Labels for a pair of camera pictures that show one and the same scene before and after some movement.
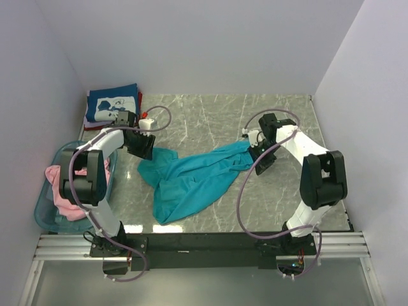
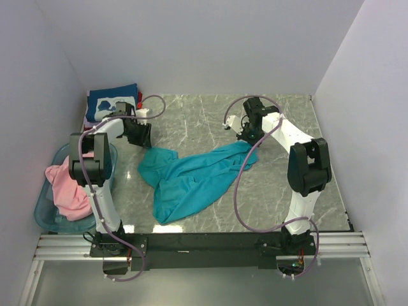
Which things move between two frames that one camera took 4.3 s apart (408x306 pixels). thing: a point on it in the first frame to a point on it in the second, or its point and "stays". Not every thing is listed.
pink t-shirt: [69, 210] stays
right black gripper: [264, 164] to [244, 138]
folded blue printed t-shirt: [103, 104] stays
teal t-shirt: [190, 184] stays
